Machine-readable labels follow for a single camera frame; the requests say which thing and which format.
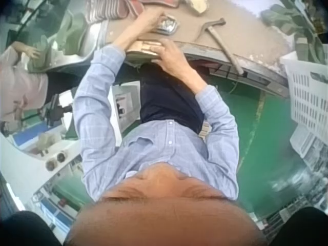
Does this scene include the person's right hand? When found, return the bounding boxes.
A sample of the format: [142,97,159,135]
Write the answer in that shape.
[152,39,192,76]

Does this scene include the yellow sponge block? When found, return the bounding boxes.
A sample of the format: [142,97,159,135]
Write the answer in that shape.
[186,0,209,14]

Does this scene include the tan shoe sole block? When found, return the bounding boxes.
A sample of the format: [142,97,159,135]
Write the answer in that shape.
[127,39,165,62]

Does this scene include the heap of green leather pieces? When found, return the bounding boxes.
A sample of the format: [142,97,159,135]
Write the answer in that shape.
[260,0,328,63]

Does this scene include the stack of reddish leather pieces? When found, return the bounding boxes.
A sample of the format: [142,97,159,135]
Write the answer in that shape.
[85,0,145,24]

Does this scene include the wooden handled hammer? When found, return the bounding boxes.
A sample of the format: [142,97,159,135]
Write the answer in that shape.
[196,17,244,75]

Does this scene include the white plastic basket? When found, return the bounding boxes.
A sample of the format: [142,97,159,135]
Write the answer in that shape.
[279,50,328,134]

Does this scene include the grey metal table with material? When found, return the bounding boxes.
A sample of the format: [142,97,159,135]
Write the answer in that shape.
[24,0,110,74]

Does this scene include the person's left hand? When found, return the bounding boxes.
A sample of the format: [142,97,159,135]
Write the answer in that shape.
[135,9,167,34]

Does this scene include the person's legs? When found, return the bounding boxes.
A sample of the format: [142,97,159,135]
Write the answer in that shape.
[139,63,206,135]

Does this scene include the white workshop machine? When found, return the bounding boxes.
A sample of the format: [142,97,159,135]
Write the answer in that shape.
[0,93,87,188]

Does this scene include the pile of newspapers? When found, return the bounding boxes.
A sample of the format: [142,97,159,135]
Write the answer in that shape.
[289,125,328,206]

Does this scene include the white cabinet box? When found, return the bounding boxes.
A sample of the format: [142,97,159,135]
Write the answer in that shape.
[109,81,141,135]

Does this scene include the shiny metal tin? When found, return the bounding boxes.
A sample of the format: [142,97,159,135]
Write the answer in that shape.
[153,15,180,35]

